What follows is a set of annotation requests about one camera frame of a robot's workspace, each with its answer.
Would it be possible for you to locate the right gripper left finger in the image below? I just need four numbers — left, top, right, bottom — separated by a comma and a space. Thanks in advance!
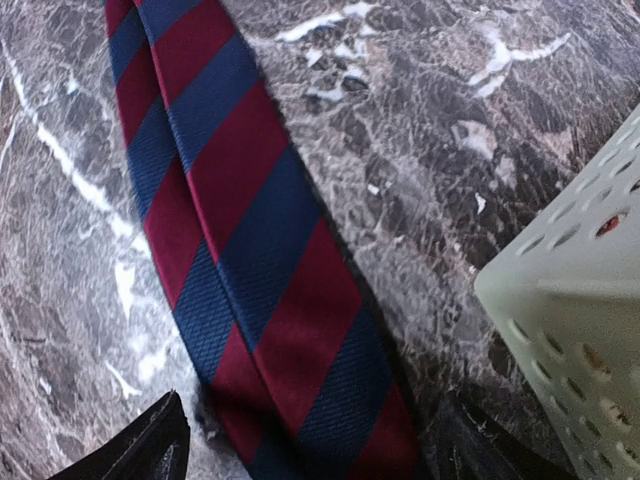
51, 390, 190, 480

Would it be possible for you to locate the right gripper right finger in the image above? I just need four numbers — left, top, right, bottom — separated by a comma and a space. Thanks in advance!
436, 391, 575, 480

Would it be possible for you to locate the green perforated plastic basket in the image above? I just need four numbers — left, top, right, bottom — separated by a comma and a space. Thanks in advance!
474, 113, 639, 479

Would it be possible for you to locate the red navy striped tie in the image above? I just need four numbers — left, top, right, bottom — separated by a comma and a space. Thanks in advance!
105, 1, 420, 479

